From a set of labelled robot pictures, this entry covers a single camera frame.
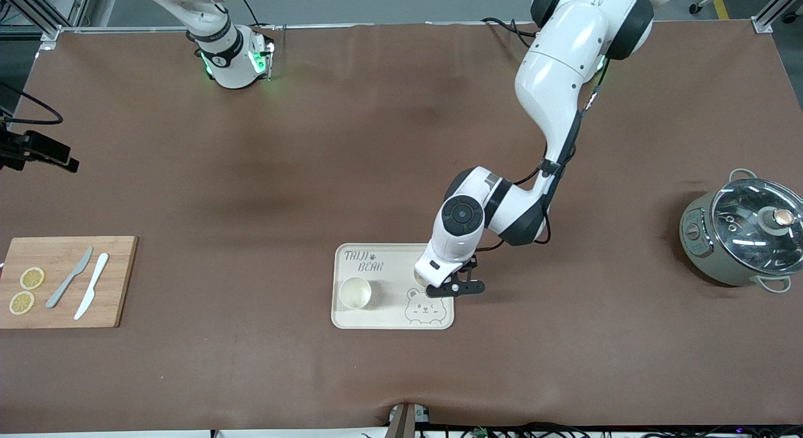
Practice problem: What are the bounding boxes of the beige bear print tray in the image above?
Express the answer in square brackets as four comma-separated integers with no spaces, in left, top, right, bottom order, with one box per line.
[331,242,454,331]

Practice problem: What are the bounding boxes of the grey plastic knife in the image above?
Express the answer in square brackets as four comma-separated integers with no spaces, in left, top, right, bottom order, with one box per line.
[45,247,93,309]

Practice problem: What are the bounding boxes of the white plastic knife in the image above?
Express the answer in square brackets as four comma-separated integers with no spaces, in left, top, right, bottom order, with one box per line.
[74,253,110,321]

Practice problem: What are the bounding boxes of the wooden cutting board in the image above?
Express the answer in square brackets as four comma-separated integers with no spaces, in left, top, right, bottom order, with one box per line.
[0,236,139,329]

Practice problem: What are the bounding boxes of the brown table cover sheet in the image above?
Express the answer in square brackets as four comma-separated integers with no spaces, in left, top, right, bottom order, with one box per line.
[0,21,803,434]

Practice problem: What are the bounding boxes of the green-grey cooking pot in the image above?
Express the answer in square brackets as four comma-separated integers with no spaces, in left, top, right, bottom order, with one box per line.
[679,168,803,294]

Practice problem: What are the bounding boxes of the glass pot lid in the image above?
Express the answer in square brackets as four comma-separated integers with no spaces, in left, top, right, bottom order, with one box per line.
[712,178,803,270]

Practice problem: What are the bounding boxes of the black caster with grey leg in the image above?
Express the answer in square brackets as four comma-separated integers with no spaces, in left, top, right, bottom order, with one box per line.
[689,0,738,16]

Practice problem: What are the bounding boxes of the aluminium corner profile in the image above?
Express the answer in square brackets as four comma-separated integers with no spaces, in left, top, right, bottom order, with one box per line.
[752,0,803,35]

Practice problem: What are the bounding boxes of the aluminium frame with black bars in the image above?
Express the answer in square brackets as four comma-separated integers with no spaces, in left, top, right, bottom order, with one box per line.
[0,0,95,42]

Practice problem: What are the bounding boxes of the grey mount post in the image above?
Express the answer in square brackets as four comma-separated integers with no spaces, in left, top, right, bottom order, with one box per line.
[386,402,431,438]

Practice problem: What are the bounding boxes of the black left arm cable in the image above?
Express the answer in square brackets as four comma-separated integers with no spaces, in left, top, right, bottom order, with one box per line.
[480,55,612,252]

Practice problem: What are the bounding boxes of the black right base cable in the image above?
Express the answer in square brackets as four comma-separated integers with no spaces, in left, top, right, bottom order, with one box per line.
[235,0,277,31]

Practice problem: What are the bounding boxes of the black left base cables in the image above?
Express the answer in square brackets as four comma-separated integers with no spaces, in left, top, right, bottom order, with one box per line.
[482,16,535,48]

